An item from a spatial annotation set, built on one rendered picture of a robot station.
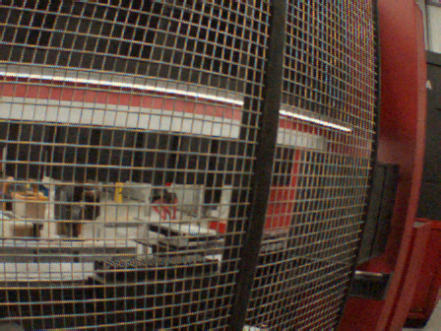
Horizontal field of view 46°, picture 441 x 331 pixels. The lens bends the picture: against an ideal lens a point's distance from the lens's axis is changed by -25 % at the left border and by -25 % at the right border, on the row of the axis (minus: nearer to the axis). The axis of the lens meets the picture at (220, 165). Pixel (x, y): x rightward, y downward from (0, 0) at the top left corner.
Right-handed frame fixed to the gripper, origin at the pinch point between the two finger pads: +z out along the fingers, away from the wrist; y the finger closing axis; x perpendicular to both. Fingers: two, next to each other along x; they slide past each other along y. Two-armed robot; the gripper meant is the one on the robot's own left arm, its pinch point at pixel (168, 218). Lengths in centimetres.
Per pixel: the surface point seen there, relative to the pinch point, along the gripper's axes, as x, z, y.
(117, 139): -33, -13, -59
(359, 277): -53, 51, 41
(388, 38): -101, -56, 83
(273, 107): -102, 15, -99
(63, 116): -36, -17, -86
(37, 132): -33, -13, -97
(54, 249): -15, 17, -85
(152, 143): -33, -13, -42
